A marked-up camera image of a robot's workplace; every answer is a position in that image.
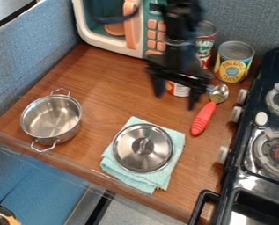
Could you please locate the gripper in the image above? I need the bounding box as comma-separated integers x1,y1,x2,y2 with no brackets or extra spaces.
146,39,215,112

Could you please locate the red spoon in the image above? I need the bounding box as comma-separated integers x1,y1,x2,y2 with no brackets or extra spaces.
189,83,231,137

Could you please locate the silver lid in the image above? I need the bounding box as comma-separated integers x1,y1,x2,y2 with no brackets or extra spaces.
112,123,175,174

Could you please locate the red and white can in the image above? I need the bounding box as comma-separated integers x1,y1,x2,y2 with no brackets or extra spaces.
164,80,193,98

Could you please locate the yellow can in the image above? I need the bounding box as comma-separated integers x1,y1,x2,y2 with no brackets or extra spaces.
213,40,257,84

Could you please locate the toy microwave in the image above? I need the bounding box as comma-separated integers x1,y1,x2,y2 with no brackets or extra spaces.
70,0,172,60

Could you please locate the light blue cloth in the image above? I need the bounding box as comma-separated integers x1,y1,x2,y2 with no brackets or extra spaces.
99,115,187,195

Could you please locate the toy stove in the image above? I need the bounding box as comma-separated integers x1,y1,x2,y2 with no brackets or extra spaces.
187,47,279,225

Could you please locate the silver pot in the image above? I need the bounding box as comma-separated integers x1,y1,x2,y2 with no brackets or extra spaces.
18,87,84,154

